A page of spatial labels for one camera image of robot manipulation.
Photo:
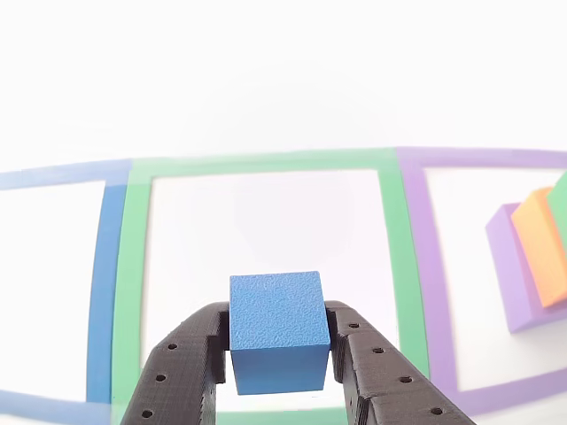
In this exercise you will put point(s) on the blue tape square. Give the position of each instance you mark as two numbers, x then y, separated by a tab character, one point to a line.
102	288

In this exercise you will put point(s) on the purple block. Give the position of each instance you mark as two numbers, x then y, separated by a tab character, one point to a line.
509	274

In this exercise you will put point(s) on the purple tape square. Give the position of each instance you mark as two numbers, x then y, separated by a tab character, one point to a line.
425	265

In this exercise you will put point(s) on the orange block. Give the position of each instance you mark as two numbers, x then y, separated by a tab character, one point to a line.
540	248

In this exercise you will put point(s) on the green block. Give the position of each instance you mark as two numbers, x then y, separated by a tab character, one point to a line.
560	199

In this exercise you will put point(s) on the green tape square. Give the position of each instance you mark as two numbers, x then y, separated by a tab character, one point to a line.
128	288

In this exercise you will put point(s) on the small blue cube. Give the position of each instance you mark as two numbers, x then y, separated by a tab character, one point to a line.
277	310

